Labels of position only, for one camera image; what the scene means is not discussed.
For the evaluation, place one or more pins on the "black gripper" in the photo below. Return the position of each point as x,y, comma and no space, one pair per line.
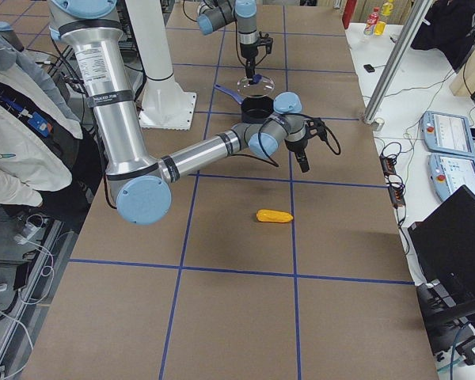
247,52
294,146

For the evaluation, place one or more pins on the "glass pot lid blue knob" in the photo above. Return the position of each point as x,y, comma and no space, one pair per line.
257,86

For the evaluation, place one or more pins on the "yellow corn cob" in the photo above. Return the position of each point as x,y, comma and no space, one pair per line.
267,215

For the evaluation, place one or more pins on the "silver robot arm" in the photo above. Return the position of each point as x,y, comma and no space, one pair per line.
244,14
139,183

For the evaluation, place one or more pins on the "dark blue saucepan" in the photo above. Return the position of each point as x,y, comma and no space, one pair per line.
254,110

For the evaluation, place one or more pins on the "black power strip orange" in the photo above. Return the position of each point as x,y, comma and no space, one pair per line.
394,182

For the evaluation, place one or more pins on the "small black square device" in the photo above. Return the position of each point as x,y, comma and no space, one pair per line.
369,68

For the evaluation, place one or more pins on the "brown paper table cover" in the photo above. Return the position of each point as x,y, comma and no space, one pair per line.
209,292

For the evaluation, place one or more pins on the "plastic bottle red label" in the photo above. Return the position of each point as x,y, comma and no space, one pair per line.
372,21

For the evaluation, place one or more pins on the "yellow drink bottle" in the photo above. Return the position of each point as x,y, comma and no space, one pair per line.
384,15

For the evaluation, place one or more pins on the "upper blue teach pendant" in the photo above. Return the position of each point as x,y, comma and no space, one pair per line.
447,133

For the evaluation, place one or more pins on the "blue teach pendant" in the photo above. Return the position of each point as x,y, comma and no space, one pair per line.
447,133
449,172

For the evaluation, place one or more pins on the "lower blue teach pendant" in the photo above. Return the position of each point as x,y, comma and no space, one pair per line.
449,172

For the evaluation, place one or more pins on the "black laptop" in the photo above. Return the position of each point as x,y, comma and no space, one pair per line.
445,241

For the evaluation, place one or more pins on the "black jacket on table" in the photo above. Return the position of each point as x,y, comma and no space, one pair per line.
450,29

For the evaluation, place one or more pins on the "black monitor stand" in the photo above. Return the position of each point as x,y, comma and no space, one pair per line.
449,323

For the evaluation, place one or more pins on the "person in white coat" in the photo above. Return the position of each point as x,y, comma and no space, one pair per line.
49,163

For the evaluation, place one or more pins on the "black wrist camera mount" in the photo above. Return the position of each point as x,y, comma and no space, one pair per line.
266,42
316,127

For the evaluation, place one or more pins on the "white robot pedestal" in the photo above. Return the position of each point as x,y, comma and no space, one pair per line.
164,103

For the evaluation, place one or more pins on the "aluminium frame post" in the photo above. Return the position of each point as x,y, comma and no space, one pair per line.
407,34

